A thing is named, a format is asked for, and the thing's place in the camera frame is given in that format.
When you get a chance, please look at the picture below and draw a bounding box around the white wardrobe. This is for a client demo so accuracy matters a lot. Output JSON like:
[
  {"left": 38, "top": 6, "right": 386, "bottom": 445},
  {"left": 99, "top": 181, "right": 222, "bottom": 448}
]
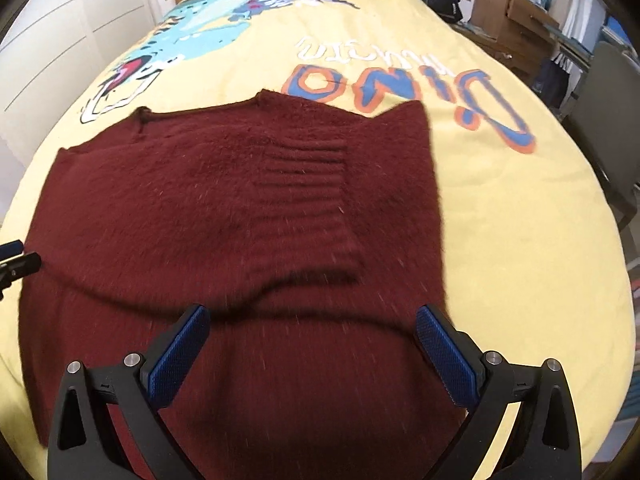
[{"left": 0, "top": 0, "right": 173, "bottom": 161}]

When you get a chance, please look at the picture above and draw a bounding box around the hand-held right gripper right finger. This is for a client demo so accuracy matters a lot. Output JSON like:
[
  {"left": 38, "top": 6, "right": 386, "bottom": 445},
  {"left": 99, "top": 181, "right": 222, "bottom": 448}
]
[{"left": 415, "top": 304, "right": 583, "bottom": 480}]

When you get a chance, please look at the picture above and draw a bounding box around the yellow printed bed blanket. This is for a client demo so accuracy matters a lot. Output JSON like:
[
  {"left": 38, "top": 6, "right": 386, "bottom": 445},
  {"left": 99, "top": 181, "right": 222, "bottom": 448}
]
[{"left": 0, "top": 0, "right": 626, "bottom": 480}]

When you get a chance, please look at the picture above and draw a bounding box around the dark shopping bag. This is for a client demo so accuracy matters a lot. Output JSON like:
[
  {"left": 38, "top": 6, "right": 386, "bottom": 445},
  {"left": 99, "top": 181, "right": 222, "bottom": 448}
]
[{"left": 532, "top": 57, "right": 571, "bottom": 108}]

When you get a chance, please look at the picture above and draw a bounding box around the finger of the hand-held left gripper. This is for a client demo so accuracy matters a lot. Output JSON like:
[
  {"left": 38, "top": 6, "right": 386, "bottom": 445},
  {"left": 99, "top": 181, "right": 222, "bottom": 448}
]
[{"left": 0, "top": 241, "right": 42, "bottom": 301}]

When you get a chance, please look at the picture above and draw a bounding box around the grey chair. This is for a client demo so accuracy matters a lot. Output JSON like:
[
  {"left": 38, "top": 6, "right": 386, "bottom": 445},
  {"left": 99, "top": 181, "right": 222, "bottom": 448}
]
[{"left": 565, "top": 40, "right": 640, "bottom": 231}]

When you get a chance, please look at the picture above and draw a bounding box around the brown cardboard box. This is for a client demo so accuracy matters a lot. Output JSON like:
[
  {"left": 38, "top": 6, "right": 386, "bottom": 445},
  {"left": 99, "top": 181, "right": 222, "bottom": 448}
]
[{"left": 470, "top": 0, "right": 561, "bottom": 63}]

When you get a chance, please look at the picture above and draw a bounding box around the dark red knit sweater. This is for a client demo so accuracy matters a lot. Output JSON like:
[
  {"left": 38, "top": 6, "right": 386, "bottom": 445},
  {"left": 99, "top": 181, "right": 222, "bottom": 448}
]
[{"left": 15, "top": 89, "right": 468, "bottom": 480}]

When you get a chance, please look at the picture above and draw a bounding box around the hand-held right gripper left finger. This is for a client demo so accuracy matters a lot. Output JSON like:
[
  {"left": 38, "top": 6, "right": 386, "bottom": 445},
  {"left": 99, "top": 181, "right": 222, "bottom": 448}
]
[{"left": 47, "top": 303, "right": 211, "bottom": 480}]

